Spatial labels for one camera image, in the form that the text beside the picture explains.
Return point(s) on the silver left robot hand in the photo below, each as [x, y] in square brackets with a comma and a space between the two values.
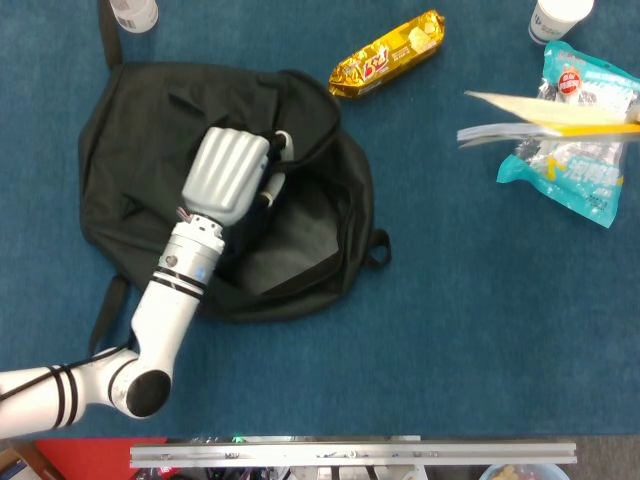
[225, 170]

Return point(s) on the black fabric backpack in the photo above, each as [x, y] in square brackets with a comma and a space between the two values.
[150, 125]

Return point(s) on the yellow and white book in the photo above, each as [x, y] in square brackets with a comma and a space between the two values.
[550, 131]

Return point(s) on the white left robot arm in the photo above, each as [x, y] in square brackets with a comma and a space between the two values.
[160, 320]

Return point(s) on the white bottle with red print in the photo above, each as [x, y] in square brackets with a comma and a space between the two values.
[135, 15]

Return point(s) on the gold foil biscuit packet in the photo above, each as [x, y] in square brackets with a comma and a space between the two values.
[385, 57]

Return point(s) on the blue felt table cover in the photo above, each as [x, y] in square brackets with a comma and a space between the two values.
[400, 350]

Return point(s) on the red panel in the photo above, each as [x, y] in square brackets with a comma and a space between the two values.
[85, 457]

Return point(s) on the teal plastic snack bag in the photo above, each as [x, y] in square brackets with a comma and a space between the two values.
[575, 185]

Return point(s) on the brown cardboard box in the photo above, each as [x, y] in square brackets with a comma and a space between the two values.
[20, 465]

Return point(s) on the white paper cup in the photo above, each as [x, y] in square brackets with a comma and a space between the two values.
[552, 20]

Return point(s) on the pale blue plastic bin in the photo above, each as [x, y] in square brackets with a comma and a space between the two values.
[525, 472]

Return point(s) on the aluminium profile rail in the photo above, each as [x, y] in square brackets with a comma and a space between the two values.
[350, 455]

